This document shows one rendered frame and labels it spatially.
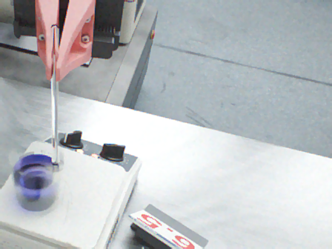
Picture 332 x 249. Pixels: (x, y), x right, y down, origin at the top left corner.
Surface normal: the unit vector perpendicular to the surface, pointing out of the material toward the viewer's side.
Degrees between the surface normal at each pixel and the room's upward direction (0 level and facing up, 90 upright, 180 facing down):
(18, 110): 0
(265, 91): 0
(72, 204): 0
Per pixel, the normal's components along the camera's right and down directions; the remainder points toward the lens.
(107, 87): 0.11, -0.67
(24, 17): -0.05, 0.75
